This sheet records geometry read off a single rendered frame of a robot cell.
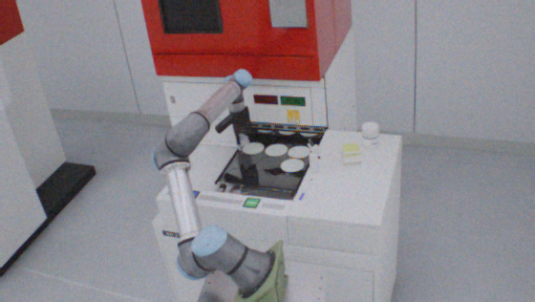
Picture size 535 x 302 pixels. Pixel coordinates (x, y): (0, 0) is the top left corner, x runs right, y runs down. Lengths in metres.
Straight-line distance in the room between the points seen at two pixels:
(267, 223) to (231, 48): 0.80
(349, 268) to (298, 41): 0.94
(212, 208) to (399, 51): 2.17
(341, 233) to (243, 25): 0.96
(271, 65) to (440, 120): 2.00
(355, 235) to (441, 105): 2.19
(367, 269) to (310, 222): 0.29
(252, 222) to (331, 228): 0.30
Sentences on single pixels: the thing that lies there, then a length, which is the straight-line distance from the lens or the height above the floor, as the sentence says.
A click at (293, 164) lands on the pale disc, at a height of 0.90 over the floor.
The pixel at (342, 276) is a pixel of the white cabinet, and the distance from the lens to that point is 2.10.
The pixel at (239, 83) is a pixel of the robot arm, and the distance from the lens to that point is 2.13.
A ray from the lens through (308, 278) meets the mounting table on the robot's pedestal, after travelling 1.92.
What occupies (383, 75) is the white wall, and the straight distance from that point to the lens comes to 3.92.
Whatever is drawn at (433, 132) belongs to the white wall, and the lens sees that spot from 4.10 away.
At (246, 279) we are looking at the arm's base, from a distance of 1.73.
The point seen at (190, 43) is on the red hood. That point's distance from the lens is 2.44.
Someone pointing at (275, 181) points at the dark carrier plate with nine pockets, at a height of 0.90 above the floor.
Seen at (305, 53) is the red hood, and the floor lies 1.35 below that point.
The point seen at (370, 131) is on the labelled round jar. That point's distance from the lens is 2.25.
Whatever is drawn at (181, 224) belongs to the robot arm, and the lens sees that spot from 1.86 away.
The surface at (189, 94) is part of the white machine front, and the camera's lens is 2.62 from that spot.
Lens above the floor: 2.20
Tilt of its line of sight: 32 degrees down
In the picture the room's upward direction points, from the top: 7 degrees counter-clockwise
